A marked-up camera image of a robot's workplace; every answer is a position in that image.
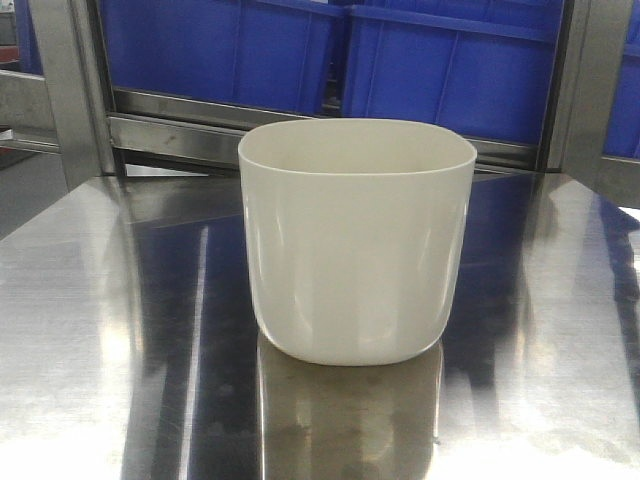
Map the white plastic bin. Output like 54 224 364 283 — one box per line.
238 118 477 366

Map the blue crate left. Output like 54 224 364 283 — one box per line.
100 1 345 114

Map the blue crate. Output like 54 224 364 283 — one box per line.
604 1 639 160
100 1 345 114
341 1 564 145

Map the blue crate centre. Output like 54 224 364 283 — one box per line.
341 1 564 145

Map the blue crate far right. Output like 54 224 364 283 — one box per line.
604 1 639 160

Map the stainless steel shelf frame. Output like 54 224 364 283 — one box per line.
1 1 639 207

